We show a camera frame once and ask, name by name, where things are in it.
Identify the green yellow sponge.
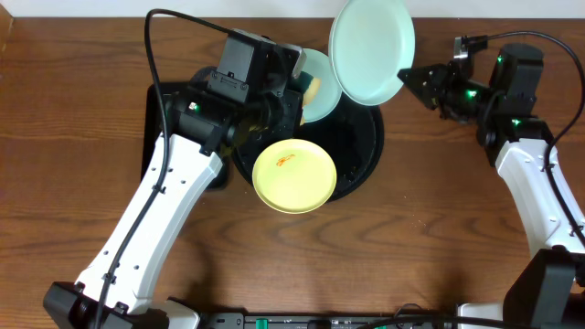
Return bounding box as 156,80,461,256
292,72,322,127

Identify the mint plate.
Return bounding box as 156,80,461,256
328,0,415,106
303,48,342,123

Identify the yellow plate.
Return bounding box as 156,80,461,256
252,139,337,214

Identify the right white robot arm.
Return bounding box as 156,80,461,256
398,38,584,328

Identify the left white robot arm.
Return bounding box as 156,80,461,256
43,37,306,328

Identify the black round tray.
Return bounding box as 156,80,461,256
231,95,384,202

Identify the black rectangular tray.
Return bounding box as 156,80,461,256
140,85,229,191

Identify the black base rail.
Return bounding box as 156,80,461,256
197,309,485,329

